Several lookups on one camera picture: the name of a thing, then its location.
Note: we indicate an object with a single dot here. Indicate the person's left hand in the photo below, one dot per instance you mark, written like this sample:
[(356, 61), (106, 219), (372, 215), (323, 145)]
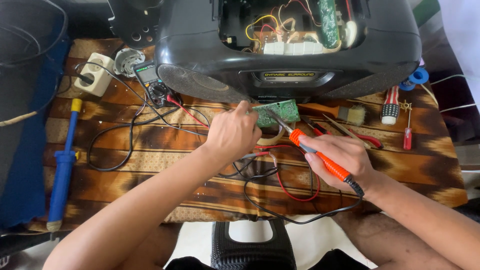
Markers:
[(230, 133)]

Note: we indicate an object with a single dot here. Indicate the person's right hand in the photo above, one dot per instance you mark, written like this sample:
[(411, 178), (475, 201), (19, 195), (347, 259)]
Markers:
[(347, 157)]

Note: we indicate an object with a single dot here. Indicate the person's left fingers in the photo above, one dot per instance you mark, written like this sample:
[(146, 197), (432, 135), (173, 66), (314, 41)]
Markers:
[(252, 120)]

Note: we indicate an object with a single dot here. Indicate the green circuit board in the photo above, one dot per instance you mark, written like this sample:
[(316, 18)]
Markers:
[(285, 110)]

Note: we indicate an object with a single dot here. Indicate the orange soldering iron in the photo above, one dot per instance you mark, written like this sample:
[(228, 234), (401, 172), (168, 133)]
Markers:
[(333, 167)]

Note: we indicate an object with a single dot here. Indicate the black multimeter test lead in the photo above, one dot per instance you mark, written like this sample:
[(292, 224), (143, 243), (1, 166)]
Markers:
[(262, 173)]

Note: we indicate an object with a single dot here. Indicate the red multimeter test lead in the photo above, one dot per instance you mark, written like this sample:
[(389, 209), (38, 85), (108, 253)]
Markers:
[(187, 112)]

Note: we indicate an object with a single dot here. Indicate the metal tweezers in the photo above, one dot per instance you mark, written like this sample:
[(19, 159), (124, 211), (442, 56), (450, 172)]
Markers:
[(337, 125)]

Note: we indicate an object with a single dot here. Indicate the black boombox radio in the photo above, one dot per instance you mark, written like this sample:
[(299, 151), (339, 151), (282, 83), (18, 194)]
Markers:
[(202, 41)]

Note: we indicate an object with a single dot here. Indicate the black digital multimeter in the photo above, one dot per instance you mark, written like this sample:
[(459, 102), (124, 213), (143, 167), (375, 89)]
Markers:
[(150, 78)]

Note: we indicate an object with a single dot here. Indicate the black plastic stool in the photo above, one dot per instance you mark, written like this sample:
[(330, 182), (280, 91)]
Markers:
[(221, 247)]

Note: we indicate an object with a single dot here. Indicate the round metal motor part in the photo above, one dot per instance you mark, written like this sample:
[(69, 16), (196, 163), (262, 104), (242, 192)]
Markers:
[(128, 62)]

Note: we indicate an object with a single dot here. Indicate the red white striped screwdriver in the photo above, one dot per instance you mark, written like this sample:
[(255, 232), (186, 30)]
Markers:
[(390, 108)]

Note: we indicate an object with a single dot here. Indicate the small red screwdriver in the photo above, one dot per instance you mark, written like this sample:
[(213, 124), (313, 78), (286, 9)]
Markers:
[(407, 138)]

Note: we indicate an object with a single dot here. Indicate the white power socket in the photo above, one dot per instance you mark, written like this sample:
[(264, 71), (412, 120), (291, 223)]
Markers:
[(100, 69)]

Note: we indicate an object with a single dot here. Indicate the black plastic housing part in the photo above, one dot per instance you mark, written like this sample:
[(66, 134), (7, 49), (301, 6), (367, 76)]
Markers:
[(127, 18)]

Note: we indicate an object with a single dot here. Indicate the brown patterned cloth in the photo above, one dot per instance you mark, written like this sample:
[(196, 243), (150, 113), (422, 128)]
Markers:
[(412, 168)]

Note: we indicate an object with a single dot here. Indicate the blue solder spool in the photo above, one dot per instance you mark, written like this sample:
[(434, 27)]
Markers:
[(417, 77)]

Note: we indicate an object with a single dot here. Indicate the person's right leg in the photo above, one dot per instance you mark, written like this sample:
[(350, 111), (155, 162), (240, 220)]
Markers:
[(378, 240)]

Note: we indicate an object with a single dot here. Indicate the blue desoldering pump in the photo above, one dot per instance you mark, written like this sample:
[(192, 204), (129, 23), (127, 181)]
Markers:
[(62, 168)]

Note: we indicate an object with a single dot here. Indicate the blue cloth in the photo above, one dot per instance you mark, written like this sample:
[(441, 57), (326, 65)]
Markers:
[(22, 168)]

